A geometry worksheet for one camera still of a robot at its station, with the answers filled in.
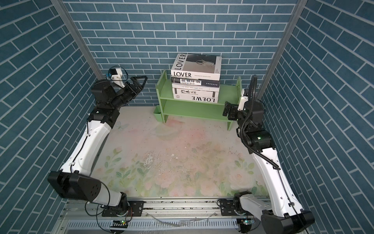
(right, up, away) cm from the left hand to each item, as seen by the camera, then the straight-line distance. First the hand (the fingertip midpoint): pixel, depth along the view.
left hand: (145, 81), depth 67 cm
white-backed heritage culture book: (+24, -3, +15) cm, 28 cm away
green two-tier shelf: (+11, -10, +32) cm, 35 cm away
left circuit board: (-15, -70, +5) cm, 72 cm away
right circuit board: (+50, -68, +4) cm, 85 cm away
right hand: (+42, -9, 0) cm, 43 cm away
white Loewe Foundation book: (+25, -5, +17) cm, 31 cm away
